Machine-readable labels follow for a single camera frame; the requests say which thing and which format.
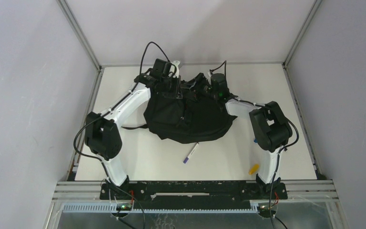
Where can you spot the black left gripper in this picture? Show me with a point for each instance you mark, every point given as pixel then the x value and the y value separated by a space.
pixel 177 92

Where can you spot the black backpack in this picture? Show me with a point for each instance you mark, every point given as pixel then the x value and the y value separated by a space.
pixel 190 119

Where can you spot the purple marker pen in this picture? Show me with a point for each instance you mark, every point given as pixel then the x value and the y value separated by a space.
pixel 186 159

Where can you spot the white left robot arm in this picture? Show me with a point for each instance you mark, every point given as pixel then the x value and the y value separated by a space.
pixel 102 129

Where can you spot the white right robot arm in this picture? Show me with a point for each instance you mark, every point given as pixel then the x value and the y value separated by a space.
pixel 270 126

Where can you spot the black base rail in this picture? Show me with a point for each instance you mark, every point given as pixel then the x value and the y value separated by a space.
pixel 193 195

